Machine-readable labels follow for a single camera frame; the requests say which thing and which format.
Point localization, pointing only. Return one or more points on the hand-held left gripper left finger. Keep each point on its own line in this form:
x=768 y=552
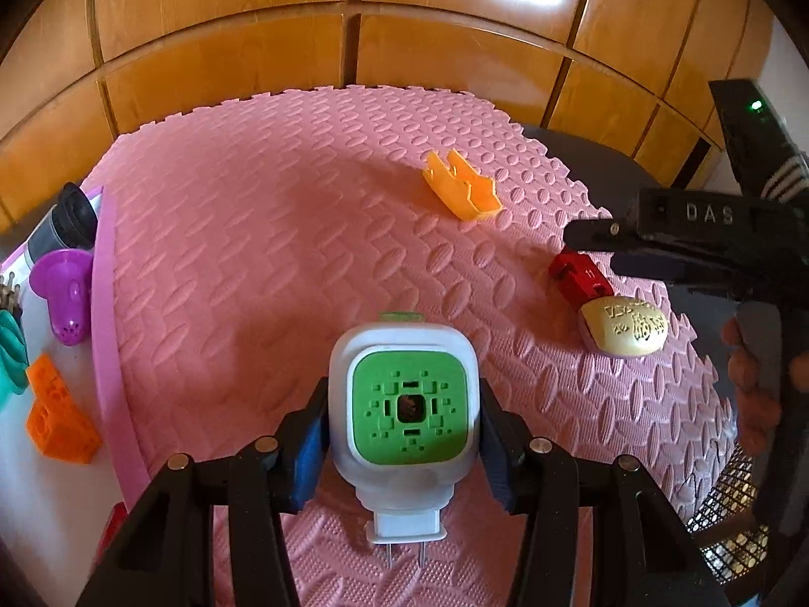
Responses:
x=309 y=449

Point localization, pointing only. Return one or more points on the pink foam puzzle mat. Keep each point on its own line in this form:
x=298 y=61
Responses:
x=253 y=234

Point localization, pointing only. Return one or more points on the person's right hand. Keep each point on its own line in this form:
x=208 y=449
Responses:
x=749 y=379

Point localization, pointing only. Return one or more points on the cream oval embossed stone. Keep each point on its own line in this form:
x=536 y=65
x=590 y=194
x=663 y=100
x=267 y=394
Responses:
x=626 y=329

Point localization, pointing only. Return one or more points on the teal plastic toy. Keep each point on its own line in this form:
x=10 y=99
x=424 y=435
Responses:
x=11 y=354

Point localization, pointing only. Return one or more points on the red foam puzzle piece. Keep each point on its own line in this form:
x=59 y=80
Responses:
x=572 y=278

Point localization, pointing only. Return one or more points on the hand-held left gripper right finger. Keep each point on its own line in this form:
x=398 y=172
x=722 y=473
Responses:
x=499 y=455

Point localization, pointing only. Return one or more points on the purple toy funnel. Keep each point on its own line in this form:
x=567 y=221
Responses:
x=66 y=303

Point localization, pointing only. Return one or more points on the red toy cylinder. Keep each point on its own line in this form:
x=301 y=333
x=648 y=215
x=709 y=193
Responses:
x=112 y=531

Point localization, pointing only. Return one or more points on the grey black cylinder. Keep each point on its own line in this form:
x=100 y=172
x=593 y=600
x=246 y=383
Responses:
x=63 y=221

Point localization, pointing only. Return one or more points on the white green plug-in device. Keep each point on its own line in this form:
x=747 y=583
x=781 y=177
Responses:
x=379 y=417

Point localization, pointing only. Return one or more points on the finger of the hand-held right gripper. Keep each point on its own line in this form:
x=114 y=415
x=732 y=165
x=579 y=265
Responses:
x=594 y=234
x=663 y=269

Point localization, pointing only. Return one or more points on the yellow plastic clip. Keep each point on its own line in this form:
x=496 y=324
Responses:
x=458 y=193

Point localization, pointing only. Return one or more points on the small brown peg toy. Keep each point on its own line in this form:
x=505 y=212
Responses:
x=9 y=294

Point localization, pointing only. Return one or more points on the pink rimmed white tray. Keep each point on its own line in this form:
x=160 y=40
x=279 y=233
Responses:
x=38 y=506

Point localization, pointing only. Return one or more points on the orange cube block piece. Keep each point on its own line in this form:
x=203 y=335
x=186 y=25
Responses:
x=60 y=417

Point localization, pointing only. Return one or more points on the black mesh chair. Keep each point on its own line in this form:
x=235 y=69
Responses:
x=727 y=518

